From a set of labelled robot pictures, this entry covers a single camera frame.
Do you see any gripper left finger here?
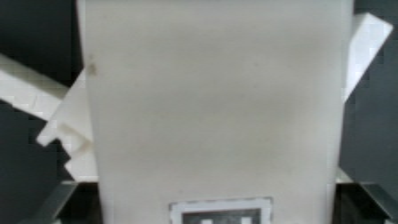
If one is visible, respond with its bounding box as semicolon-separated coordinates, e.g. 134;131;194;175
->
18;181;104;224

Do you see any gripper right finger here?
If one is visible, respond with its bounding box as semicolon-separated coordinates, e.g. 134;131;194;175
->
333;183;398;224

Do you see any white cabinet body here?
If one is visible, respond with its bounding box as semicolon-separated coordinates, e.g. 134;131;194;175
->
38;13;393;182

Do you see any white box block with markers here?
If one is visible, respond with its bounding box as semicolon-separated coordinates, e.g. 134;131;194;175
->
77;0;354;224

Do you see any white long panel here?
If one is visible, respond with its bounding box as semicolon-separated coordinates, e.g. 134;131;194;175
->
0;54;68;120

